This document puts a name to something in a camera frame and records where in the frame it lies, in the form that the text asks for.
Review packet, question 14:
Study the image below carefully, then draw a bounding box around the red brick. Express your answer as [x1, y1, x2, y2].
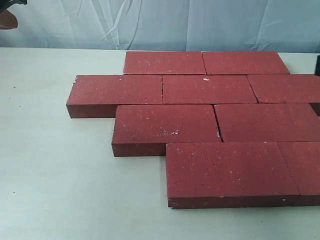
[247, 74, 320, 104]
[278, 141, 320, 207]
[162, 75, 257, 105]
[66, 75, 163, 119]
[214, 103, 320, 142]
[202, 51, 290, 75]
[165, 142, 301, 209]
[123, 51, 206, 75]

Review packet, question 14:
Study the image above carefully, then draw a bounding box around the white backdrop cloth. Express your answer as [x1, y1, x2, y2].
[0, 0, 320, 53]

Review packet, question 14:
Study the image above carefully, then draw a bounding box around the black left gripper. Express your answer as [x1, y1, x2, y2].
[0, 0, 27, 30]

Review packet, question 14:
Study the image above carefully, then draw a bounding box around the red brick raised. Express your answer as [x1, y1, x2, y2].
[111, 104, 222, 157]

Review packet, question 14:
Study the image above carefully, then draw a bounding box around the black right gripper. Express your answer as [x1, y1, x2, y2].
[315, 55, 320, 75]

